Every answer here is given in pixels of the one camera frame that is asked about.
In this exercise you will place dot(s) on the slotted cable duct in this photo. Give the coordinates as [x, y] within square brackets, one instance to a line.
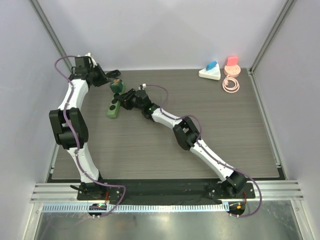
[99, 208]

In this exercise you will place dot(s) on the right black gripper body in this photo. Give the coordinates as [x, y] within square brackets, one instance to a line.
[126, 100]

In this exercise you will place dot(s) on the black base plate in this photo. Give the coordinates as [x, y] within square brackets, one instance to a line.
[163, 191]

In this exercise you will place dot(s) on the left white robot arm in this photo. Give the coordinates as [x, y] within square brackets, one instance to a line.
[67, 122]

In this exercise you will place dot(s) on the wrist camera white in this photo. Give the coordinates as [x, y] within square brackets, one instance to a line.
[91, 59]
[142, 86]

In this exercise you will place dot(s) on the pink round socket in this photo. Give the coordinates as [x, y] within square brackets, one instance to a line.
[232, 70]

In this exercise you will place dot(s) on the green power strip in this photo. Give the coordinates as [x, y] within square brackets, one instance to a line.
[114, 106]

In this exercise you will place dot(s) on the aluminium front rail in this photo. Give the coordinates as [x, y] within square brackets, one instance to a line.
[271, 190]

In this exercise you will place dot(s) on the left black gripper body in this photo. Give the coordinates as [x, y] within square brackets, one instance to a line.
[98, 78]

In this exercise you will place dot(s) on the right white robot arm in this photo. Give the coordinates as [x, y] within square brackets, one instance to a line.
[188, 137]

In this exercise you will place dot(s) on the blue plug adapter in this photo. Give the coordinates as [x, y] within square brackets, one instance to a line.
[211, 65]

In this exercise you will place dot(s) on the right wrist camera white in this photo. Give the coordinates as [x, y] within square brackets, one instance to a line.
[142, 86]

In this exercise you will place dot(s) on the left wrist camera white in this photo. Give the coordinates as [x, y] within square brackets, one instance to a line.
[91, 59]

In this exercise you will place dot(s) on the dark green cube plug adapter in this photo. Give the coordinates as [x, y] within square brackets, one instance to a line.
[116, 85]

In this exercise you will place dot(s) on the pink plug adapter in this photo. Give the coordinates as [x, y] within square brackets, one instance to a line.
[232, 61]

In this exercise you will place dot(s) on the white triangular socket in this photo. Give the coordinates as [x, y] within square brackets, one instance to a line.
[213, 74]

